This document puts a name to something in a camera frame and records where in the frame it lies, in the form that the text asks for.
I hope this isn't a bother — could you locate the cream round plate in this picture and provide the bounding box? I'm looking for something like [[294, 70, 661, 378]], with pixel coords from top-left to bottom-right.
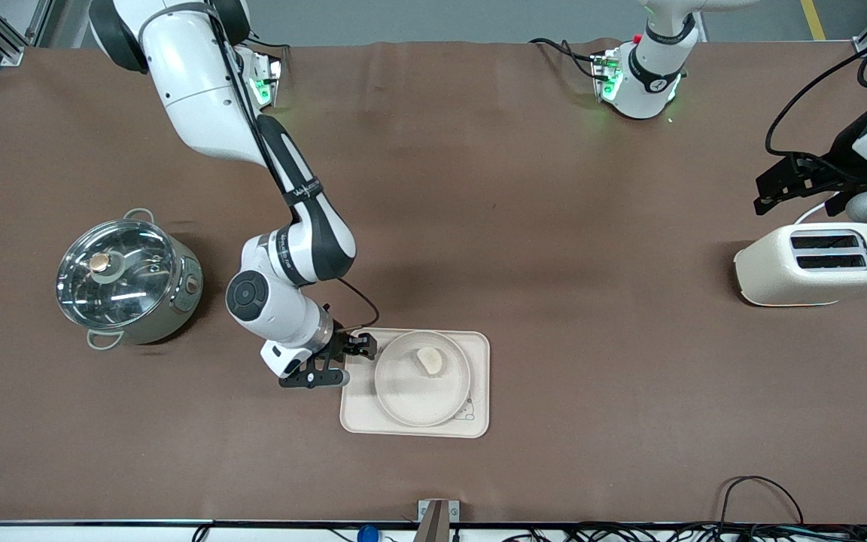
[[374, 330, 473, 428]]

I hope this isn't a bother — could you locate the cream rabbit print tray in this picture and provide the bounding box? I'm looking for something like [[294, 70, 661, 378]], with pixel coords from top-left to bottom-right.
[[339, 328, 491, 439]]

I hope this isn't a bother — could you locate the cream two-slot toaster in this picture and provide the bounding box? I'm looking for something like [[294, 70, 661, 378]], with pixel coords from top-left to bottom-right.
[[734, 222, 867, 307]]

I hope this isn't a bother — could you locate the steel electric cooking pot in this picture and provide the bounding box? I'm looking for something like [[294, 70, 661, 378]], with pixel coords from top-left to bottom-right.
[[55, 209, 204, 352]]

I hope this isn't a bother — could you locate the glass pot lid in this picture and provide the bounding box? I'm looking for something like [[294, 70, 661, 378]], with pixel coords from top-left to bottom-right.
[[56, 220, 178, 330]]

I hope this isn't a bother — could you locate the brown table cloth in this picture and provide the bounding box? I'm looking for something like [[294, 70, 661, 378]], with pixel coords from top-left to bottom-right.
[[0, 39, 867, 525]]

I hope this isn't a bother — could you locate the green lit base connector panel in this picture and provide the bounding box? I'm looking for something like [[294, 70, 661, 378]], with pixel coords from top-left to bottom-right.
[[592, 49, 624, 104], [236, 47, 284, 110]]

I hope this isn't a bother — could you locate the white toaster cable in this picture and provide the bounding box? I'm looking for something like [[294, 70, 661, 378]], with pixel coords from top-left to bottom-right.
[[793, 197, 841, 227]]

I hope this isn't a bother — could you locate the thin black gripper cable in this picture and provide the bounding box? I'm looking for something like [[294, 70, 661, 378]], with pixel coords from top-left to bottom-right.
[[336, 277, 381, 332]]

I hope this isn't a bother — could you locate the long black arm cable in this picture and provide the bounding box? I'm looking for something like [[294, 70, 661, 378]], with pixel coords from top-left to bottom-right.
[[765, 26, 867, 159]]

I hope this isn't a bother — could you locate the metal table edge bracket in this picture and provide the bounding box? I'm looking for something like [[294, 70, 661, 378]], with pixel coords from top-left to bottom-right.
[[418, 499, 460, 542]]

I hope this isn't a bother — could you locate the black base power cable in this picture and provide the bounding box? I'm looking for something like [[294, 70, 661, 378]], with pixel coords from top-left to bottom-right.
[[530, 36, 600, 80]]

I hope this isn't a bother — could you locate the looped black cable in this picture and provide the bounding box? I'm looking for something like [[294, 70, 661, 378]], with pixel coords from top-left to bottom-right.
[[719, 476, 807, 528]]

